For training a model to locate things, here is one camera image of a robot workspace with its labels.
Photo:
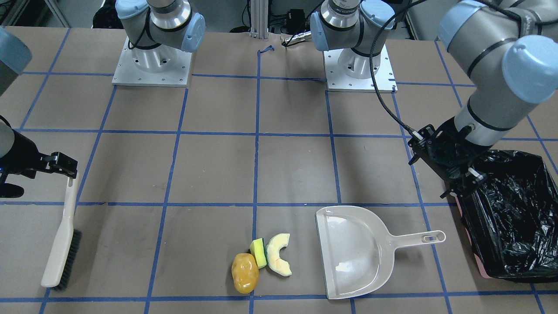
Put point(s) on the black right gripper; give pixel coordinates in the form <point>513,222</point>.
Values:
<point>22,153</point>

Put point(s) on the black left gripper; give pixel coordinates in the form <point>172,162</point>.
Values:
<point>462,153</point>

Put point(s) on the beige hand brush black bristles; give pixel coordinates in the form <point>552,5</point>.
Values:
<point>65,245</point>

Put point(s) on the beige plastic dustpan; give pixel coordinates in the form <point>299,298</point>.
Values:
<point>358,251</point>

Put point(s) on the yellow green sponge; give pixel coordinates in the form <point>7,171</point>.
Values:
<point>258,250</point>

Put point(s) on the yellow potato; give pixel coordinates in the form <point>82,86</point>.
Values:
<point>245,273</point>

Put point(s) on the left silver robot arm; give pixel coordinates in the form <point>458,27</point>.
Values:
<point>507,48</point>

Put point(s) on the bin with black bag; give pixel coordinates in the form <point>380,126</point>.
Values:
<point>512,218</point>

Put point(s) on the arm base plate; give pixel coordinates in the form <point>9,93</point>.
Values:
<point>163,66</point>
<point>348,72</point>

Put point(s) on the aluminium frame post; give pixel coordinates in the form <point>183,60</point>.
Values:
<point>259,19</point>

